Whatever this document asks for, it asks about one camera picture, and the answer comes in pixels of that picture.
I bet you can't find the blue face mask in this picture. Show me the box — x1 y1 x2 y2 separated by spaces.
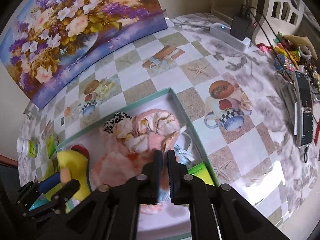
158 129 196 202

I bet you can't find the teal white shallow box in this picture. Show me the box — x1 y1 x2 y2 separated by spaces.
59 88 217 239

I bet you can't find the white power strip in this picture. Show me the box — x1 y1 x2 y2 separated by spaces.
209 22 251 52

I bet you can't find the teal plastic case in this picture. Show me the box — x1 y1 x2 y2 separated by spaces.
29 195 49 211

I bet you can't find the yellow sponge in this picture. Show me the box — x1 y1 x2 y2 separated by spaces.
42 150 91 202

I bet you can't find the flower painting canvas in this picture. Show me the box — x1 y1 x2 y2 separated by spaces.
1 0 167 109

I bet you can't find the leopard print scrunchie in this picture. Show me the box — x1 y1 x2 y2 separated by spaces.
103 112 132 134

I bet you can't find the white lattice chair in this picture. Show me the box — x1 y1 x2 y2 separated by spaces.
251 0 305 45

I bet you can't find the pink fuzzy cloth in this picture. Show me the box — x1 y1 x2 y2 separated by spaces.
90 127 161 215

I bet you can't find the white green pill bottle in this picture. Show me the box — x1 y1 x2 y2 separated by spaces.
16 138 41 158

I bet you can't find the green tissue pack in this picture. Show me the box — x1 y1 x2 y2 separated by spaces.
46 132 59 159
188 162 215 186

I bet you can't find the red tape roll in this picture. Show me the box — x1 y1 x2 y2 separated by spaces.
71 145 89 159

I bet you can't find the pink floral scrunchie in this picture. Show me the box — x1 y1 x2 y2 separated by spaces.
112 109 180 154

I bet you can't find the black power adapter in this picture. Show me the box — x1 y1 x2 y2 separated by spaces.
230 4 252 41

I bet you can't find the black smartphone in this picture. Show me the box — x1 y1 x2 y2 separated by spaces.
293 71 313 147

